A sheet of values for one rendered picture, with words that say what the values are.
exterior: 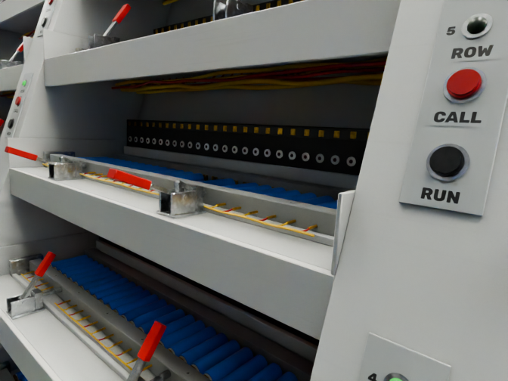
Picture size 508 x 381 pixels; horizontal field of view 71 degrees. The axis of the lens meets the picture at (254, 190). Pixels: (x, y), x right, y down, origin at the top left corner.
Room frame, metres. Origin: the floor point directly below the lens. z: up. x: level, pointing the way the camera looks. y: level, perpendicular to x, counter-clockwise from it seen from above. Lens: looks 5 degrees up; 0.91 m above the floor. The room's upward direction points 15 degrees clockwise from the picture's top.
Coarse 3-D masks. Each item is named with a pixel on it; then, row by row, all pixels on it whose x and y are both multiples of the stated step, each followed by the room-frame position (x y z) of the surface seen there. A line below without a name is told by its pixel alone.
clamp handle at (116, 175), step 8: (112, 176) 0.28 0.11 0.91; (120, 176) 0.29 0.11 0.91; (128, 176) 0.29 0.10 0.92; (136, 176) 0.30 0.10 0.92; (136, 184) 0.30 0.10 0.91; (144, 184) 0.30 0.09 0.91; (152, 184) 0.31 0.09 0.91; (176, 184) 0.34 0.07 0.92; (168, 192) 0.32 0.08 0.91; (176, 192) 0.33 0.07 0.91
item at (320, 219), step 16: (64, 160) 0.58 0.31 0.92; (80, 160) 0.54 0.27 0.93; (144, 176) 0.43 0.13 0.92; (160, 176) 0.42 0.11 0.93; (208, 192) 0.36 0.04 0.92; (224, 192) 0.35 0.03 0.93; (240, 192) 0.34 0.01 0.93; (208, 208) 0.34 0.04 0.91; (224, 208) 0.35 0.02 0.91; (240, 208) 0.33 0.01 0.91; (256, 208) 0.32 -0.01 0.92; (272, 208) 0.31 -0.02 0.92; (288, 208) 0.30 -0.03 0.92; (304, 208) 0.29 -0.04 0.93; (320, 208) 0.29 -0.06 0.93; (272, 224) 0.29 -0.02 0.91; (288, 224) 0.29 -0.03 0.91; (304, 224) 0.29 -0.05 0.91; (320, 224) 0.28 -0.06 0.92
